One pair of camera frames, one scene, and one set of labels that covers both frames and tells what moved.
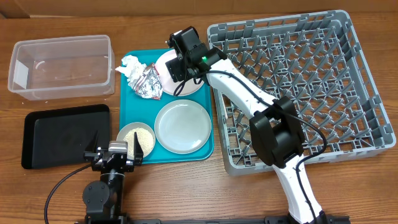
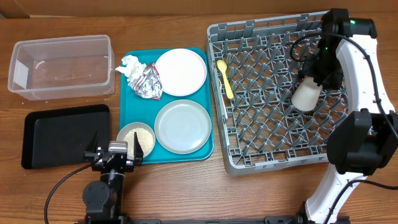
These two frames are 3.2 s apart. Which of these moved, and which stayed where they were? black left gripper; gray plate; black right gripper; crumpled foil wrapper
Moved: black right gripper
Stayed: gray plate; black left gripper; crumpled foil wrapper
